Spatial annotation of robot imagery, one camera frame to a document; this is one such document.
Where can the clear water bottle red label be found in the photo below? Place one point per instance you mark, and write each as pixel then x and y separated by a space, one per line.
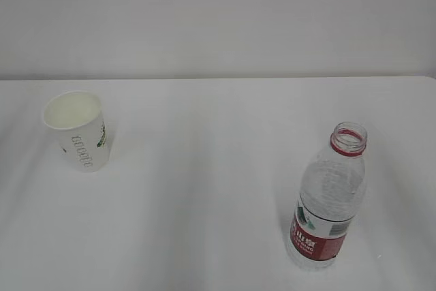
pixel 331 192

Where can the white paper cup green print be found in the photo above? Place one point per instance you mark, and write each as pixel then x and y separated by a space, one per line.
pixel 76 120

